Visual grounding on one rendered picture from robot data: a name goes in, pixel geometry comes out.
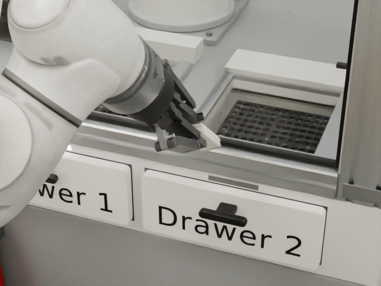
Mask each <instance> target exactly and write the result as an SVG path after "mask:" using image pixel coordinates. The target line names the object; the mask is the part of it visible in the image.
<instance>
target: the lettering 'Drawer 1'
mask: <svg viewBox="0 0 381 286"><path fill-rule="evenodd" d="M45 188H46V191H47V193H48V196H49V198H51V199H52V198H53V193H54V186H52V190H51V193H49V190H48V188H47V185H46V184H43V189H42V193H41V190H40V189H39V194H40V196H44V190H45ZM63 190H65V191H68V192H69V194H70V195H67V194H62V193H61V192H62V191H63ZM62 195H64V196H68V197H73V195H72V193H71V191H70V190H68V189H67V188H61V189H60V190H59V196H60V198H61V200H63V201H64V202H67V203H72V202H73V201H67V200H65V199H63V197H62ZM80 195H86V193H84V192H81V193H79V192H78V191H77V199H78V205H81V202H80ZM99 195H104V205H105V209H103V208H100V210H101V211H106V212H111V213H112V211H111V210H108V205H107V194H105V193H99Z"/></svg>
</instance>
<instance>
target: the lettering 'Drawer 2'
mask: <svg viewBox="0 0 381 286"><path fill-rule="evenodd" d="M162 209H166V210H169V211H170V212H172V214H173V223H171V224H166V223H163V222H162ZM186 219H191V220H192V218H191V217H186V218H185V216H182V223H183V230H185V220H186ZM196 221H201V222H203V223H205V225H206V226H204V225H196V226H195V227H194V229H195V231H196V232H197V233H199V234H205V233H206V235H209V226H208V223H207V222H206V221H204V220H200V219H196ZM176 222H177V215H176V213H175V212H174V211H173V210H172V209H170V208H167V207H163V206H159V224H162V225H167V226H173V225H175V224H176ZM214 226H215V230H216V233H217V237H218V238H221V237H222V234H223V231H224V229H225V231H226V234H227V239H228V240H229V241H231V240H232V238H233V235H234V233H235V230H236V228H233V230H232V232H231V235H230V236H229V233H228V230H227V226H226V225H223V227H222V230H221V233H220V234H219V231H218V227H217V224H216V223H214ZM198 227H203V228H206V230H205V231H204V232H199V231H198V230H197V228H198ZM244 233H251V234H252V236H253V237H248V236H245V235H243V234H244ZM243 237H244V238H249V239H254V240H256V236H255V234H254V233H253V232H252V231H249V230H244V231H242V232H241V234H240V240H241V241H242V242H243V243H244V244H246V245H250V246H254V245H255V243H247V242H245V241H244V239H243ZM266 237H269V238H272V236H271V235H266V236H265V235H264V234H261V248H264V239H265V238H266ZM287 238H294V239H296V240H297V241H298V244H297V245H296V246H294V247H292V248H291V249H289V250H287V251H285V254H289V255H294V256H298V257H300V255H299V254H295V253H290V252H291V251H293V250H295V249H297V248H298V247H299V246H300V245H301V240H300V239H299V238H298V237H295V236H292V235H287Z"/></svg>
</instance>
